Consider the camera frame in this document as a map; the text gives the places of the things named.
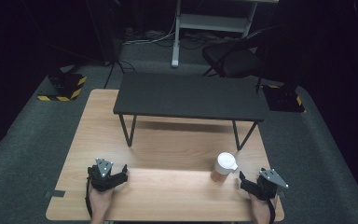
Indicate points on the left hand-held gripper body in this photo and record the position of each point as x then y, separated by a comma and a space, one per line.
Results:
103, 179

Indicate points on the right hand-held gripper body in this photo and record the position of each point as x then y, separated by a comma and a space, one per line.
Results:
268, 185

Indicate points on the white-lidded cup with orange drink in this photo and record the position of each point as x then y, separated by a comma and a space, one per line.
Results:
224, 166

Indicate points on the person's left hand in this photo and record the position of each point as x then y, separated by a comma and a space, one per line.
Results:
100, 199

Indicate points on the person's right hand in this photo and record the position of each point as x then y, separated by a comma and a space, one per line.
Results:
262, 207

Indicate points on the grey tape strip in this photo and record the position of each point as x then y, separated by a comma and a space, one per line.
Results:
55, 193

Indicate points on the black yellow-striped stand base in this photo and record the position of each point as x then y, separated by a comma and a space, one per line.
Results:
64, 88
284, 99

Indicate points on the black desktop shelf riser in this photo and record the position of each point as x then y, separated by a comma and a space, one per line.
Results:
190, 95

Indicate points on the black folding chair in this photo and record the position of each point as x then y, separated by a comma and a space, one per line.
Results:
234, 59

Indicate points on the black tripod stand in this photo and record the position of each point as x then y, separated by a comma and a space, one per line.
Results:
113, 46

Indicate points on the white metal desk frame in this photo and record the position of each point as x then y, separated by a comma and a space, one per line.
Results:
211, 23

